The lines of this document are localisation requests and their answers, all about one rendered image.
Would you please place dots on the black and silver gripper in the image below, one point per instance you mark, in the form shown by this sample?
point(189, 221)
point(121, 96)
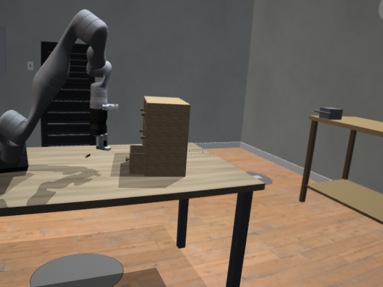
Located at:
point(98, 127)

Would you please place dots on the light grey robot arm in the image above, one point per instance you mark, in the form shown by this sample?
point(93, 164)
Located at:
point(51, 77)

